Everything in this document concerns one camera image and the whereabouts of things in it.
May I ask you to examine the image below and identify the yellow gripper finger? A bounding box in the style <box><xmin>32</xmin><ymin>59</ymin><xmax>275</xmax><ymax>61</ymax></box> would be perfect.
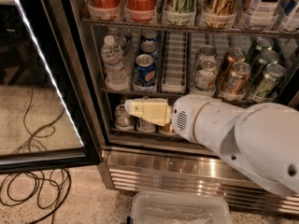
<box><xmin>124</xmin><ymin>98</ymin><xmax>172</xmax><ymax>126</ymax></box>

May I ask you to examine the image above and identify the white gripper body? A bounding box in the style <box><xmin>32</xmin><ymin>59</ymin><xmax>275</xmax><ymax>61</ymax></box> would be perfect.
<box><xmin>171</xmin><ymin>93</ymin><xmax>222</xmax><ymax>144</ymax></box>

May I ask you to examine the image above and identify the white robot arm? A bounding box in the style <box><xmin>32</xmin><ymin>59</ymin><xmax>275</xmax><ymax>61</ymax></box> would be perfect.
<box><xmin>124</xmin><ymin>94</ymin><xmax>299</xmax><ymax>195</ymax></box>

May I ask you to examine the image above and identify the gold can bottom shelf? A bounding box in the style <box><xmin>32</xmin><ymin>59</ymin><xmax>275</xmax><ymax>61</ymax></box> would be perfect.
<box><xmin>160</xmin><ymin>123</ymin><xmax>175</xmax><ymax>135</ymax></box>

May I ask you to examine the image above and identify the silver can bottom shelf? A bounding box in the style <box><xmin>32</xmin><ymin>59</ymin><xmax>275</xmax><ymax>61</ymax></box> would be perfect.
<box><xmin>115</xmin><ymin>105</ymin><xmax>135</xmax><ymax>131</ymax></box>

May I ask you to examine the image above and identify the front blue pepsi can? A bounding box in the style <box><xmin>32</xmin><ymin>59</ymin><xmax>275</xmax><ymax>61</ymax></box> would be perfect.
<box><xmin>135</xmin><ymin>54</ymin><xmax>155</xmax><ymax>87</ymax></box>

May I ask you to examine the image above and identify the blue pepsi can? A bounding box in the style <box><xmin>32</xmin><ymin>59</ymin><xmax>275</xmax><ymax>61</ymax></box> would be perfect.
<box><xmin>135</xmin><ymin>54</ymin><xmax>155</xmax><ymax>87</ymax></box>
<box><xmin>141</xmin><ymin>30</ymin><xmax>160</xmax><ymax>43</ymax></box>
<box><xmin>139</xmin><ymin>41</ymin><xmax>159</xmax><ymax>59</ymax></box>

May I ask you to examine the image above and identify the front white green can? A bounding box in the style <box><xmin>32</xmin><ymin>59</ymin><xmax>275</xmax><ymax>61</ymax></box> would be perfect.
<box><xmin>193</xmin><ymin>59</ymin><xmax>218</xmax><ymax>91</ymax></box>

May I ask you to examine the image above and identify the front copper can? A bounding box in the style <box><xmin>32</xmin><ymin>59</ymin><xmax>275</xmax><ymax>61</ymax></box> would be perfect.
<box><xmin>221</xmin><ymin>62</ymin><xmax>251</xmax><ymax>95</ymax></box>

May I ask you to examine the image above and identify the copper can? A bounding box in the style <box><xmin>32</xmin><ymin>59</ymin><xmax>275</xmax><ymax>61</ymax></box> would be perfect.
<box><xmin>221</xmin><ymin>62</ymin><xmax>251</xmax><ymax>95</ymax></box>
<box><xmin>220</xmin><ymin>47</ymin><xmax>246</xmax><ymax>79</ymax></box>

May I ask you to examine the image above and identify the front water bottle middle shelf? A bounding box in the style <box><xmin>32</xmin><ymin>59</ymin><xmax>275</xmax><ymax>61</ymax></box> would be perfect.
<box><xmin>101</xmin><ymin>35</ymin><xmax>128</xmax><ymax>91</ymax></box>

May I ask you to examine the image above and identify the water bottle shelf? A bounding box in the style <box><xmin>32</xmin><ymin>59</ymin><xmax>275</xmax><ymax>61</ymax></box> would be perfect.
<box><xmin>107</xmin><ymin>27</ymin><xmax>127</xmax><ymax>53</ymax></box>
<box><xmin>101</xmin><ymin>35</ymin><xmax>128</xmax><ymax>91</ymax></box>

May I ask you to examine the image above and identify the rear silver can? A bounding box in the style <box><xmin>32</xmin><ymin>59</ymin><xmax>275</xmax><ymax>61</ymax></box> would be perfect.
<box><xmin>194</xmin><ymin>45</ymin><xmax>217</xmax><ymax>63</ymax></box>

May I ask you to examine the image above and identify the rear copper can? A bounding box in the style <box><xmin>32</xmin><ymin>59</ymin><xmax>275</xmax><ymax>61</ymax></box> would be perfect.
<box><xmin>220</xmin><ymin>47</ymin><xmax>246</xmax><ymax>79</ymax></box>

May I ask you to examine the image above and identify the rear blue pepsi can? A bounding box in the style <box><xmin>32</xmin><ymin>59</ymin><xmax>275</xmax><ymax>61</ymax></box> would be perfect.
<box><xmin>141</xmin><ymin>30</ymin><xmax>160</xmax><ymax>43</ymax></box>

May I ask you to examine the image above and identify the rear water bottle middle shelf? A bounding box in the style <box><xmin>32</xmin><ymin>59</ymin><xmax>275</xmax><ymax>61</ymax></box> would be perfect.
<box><xmin>107</xmin><ymin>27</ymin><xmax>127</xmax><ymax>53</ymax></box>

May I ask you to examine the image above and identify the stainless steel fridge body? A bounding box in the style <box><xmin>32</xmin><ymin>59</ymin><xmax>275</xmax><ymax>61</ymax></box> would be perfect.
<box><xmin>36</xmin><ymin>0</ymin><xmax>299</xmax><ymax>217</ymax></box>

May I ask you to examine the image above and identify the middle green can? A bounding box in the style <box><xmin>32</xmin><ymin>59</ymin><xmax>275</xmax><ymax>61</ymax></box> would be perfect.
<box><xmin>249</xmin><ymin>49</ymin><xmax>279</xmax><ymax>83</ymax></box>

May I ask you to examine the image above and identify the rear green can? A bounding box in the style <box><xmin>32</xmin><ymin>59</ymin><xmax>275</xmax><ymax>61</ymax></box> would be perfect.
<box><xmin>245</xmin><ymin>36</ymin><xmax>274</xmax><ymax>63</ymax></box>

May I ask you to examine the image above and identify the open glass fridge door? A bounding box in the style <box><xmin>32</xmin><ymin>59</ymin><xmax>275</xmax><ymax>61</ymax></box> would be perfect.
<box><xmin>0</xmin><ymin>0</ymin><xmax>100</xmax><ymax>174</ymax></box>

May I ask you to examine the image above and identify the blue white can top right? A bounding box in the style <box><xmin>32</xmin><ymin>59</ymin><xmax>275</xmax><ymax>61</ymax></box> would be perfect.
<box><xmin>278</xmin><ymin>0</ymin><xmax>299</xmax><ymax>33</ymax></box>

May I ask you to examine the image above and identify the white blue tall can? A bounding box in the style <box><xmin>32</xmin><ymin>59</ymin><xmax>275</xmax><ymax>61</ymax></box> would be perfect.
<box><xmin>242</xmin><ymin>0</ymin><xmax>289</xmax><ymax>19</ymax></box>

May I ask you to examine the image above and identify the brown tea bottle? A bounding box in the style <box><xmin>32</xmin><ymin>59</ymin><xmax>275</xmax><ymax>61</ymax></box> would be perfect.
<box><xmin>136</xmin><ymin>119</ymin><xmax>155</xmax><ymax>133</ymax></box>

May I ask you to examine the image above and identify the clear plastic bin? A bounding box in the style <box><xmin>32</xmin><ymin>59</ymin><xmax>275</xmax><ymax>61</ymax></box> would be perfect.
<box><xmin>127</xmin><ymin>192</ymin><xmax>232</xmax><ymax>224</ymax></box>

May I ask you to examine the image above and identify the black cable on floor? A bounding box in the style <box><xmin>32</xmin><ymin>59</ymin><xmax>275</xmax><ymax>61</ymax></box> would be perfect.
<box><xmin>0</xmin><ymin>87</ymin><xmax>73</xmax><ymax>224</ymax></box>

